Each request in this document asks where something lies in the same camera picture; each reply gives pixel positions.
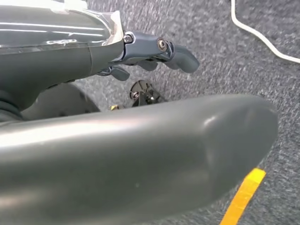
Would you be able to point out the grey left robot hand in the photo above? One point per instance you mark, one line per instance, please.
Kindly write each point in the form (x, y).
(140, 161)

